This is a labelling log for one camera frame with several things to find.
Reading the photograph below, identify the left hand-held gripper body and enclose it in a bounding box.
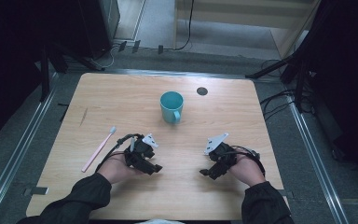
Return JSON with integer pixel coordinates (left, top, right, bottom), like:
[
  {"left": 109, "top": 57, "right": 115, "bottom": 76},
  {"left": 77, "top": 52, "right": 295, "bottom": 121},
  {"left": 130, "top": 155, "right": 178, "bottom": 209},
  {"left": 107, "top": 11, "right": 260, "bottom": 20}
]
[{"left": 123, "top": 133, "right": 159, "bottom": 171}]

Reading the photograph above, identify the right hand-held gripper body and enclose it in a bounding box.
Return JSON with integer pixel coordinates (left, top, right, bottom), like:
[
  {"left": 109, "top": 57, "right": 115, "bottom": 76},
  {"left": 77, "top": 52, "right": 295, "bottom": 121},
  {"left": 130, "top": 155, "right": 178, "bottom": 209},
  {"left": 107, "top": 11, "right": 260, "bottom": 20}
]
[{"left": 202, "top": 132, "right": 241, "bottom": 175}]

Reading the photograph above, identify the person's left hand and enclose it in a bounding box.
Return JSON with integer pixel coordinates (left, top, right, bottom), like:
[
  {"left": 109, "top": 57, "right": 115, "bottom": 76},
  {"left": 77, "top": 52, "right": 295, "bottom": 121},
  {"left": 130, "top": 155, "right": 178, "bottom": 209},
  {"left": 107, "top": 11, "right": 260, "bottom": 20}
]
[{"left": 97, "top": 150, "right": 145, "bottom": 186}]

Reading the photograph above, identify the person's right hand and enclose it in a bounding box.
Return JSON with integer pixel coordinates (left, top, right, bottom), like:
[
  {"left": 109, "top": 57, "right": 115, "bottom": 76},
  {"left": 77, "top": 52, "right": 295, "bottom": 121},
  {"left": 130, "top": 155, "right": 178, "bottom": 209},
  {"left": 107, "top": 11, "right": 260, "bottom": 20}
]
[{"left": 227, "top": 148, "right": 268, "bottom": 188}]

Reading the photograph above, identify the pink toothbrush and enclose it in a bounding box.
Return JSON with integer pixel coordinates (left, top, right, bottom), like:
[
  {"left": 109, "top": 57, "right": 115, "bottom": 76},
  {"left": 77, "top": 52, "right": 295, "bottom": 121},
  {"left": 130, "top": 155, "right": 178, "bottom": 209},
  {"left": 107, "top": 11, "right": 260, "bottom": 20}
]
[{"left": 80, "top": 125, "right": 117, "bottom": 174}]

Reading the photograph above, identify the black stand leg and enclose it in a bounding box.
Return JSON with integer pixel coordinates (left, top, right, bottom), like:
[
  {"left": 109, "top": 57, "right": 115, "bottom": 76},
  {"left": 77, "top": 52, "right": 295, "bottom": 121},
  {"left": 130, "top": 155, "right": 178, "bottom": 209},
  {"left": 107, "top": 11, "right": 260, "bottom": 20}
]
[
  {"left": 39, "top": 46, "right": 51, "bottom": 103},
  {"left": 245, "top": 53, "right": 296, "bottom": 79}
]

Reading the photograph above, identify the black cabinet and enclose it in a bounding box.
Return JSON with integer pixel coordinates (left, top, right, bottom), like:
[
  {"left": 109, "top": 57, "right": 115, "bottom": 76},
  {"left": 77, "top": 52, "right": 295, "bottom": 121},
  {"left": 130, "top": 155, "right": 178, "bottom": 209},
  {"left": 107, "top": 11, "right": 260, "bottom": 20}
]
[{"left": 76, "top": 0, "right": 121, "bottom": 61}]

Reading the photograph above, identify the light wooden shelf unit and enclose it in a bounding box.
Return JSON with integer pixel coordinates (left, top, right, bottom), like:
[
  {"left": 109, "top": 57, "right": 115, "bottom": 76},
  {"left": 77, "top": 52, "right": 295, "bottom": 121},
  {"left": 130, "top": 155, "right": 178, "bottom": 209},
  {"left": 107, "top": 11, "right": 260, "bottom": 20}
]
[{"left": 172, "top": 0, "right": 322, "bottom": 60}]

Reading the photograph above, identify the black curtain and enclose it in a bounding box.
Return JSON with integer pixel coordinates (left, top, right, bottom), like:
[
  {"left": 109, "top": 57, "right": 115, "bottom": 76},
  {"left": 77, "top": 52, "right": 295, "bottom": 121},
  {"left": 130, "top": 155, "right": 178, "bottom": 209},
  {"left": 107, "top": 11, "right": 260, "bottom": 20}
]
[
  {"left": 0, "top": 0, "right": 85, "bottom": 148},
  {"left": 292, "top": 0, "right": 358, "bottom": 181}
]

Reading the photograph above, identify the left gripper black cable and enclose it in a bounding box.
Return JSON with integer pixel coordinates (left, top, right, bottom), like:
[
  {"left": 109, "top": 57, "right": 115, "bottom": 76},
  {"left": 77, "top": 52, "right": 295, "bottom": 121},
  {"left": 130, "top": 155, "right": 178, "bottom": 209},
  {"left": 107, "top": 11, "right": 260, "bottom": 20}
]
[{"left": 94, "top": 133, "right": 145, "bottom": 174}]

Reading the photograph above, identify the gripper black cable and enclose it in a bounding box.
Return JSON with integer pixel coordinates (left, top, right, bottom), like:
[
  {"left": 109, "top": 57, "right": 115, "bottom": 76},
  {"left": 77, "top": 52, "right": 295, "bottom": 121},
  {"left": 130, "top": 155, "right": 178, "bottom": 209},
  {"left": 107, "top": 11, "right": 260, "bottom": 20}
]
[
  {"left": 229, "top": 145, "right": 267, "bottom": 177},
  {"left": 94, "top": 133, "right": 145, "bottom": 174}
]

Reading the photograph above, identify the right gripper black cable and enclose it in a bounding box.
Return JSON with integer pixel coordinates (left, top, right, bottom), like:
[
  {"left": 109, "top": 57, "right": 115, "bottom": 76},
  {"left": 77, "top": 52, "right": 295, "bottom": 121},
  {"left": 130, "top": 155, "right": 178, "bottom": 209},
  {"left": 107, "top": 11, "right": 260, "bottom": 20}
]
[{"left": 229, "top": 145, "right": 267, "bottom": 177}]

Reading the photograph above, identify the teal cup with handle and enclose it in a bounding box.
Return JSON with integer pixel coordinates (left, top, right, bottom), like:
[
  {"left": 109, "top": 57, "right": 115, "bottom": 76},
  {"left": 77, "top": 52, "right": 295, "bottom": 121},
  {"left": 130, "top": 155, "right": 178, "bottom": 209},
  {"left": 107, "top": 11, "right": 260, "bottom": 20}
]
[{"left": 159, "top": 91, "right": 185, "bottom": 125}]

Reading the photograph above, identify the bundle of black floor cables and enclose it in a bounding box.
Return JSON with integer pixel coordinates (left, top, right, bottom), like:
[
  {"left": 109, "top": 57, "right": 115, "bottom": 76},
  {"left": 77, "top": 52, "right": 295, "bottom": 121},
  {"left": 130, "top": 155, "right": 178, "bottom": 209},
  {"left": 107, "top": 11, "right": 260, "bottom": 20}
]
[{"left": 259, "top": 89, "right": 296, "bottom": 121}]

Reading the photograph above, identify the white floor cable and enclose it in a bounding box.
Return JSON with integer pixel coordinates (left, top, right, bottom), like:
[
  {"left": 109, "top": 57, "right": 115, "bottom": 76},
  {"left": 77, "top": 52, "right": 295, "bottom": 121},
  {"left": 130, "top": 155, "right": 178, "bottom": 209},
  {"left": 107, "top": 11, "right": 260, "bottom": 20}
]
[{"left": 90, "top": 46, "right": 117, "bottom": 71}]

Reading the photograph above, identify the metal floor rail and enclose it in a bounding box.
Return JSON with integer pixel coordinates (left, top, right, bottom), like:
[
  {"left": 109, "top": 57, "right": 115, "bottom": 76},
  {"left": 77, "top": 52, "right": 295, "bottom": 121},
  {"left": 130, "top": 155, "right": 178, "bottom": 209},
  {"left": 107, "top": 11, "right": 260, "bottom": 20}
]
[
  {"left": 287, "top": 92, "right": 351, "bottom": 224},
  {"left": 0, "top": 72, "right": 60, "bottom": 224}
]

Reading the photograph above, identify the grey metal table bracket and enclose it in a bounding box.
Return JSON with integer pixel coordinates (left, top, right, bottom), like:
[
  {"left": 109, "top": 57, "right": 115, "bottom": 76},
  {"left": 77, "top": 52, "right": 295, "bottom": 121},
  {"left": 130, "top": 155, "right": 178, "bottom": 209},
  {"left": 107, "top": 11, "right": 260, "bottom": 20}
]
[{"left": 22, "top": 186, "right": 49, "bottom": 197}]

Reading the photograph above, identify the thin black hanging cable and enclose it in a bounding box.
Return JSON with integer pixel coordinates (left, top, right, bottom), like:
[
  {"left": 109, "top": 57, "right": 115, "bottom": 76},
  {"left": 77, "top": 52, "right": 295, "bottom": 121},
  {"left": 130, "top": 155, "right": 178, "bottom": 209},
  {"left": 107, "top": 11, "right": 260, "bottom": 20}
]
[{"left": 172, "top": 0, "right": 196, "bottom": 51}]

